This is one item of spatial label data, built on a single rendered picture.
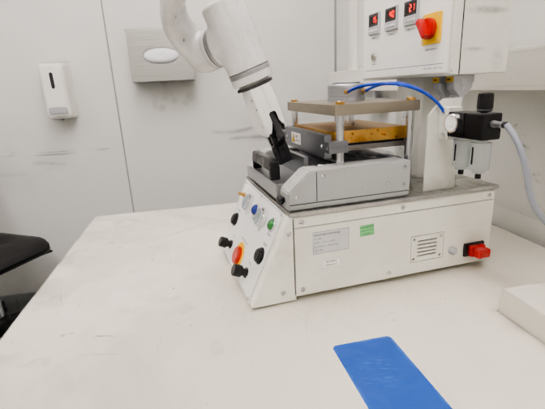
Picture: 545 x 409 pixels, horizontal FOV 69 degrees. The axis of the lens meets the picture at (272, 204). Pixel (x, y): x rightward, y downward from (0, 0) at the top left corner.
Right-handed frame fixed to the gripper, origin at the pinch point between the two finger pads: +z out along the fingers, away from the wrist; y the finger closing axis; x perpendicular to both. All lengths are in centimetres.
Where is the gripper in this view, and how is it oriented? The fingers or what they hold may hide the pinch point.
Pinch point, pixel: (281, 153)
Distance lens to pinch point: 85.3
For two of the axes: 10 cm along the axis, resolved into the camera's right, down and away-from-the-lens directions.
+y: 2.8, 2.6, -9.2
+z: 3.7, 8.6, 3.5
